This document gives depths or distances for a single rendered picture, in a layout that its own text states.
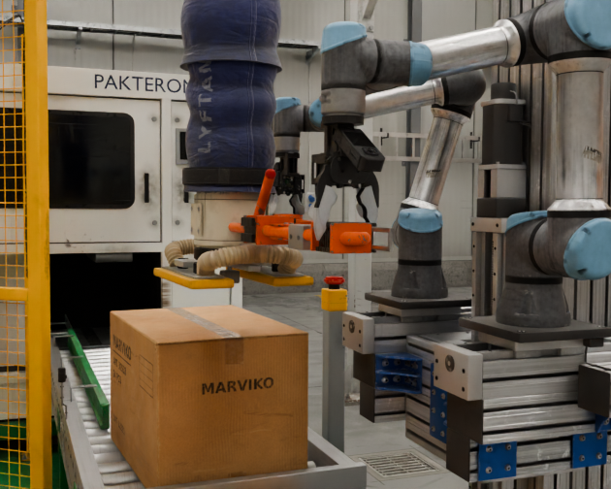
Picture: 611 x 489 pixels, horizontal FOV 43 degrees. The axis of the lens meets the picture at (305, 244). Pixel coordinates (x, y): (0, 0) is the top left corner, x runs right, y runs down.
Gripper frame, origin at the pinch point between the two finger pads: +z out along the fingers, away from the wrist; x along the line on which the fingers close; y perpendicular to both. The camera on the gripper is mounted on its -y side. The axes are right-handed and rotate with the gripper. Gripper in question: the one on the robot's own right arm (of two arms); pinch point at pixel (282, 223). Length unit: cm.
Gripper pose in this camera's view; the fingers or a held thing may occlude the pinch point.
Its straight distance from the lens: 225.0
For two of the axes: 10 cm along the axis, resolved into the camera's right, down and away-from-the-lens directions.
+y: 4.1, 0.5, -9.1
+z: -0.1, 10.0, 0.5
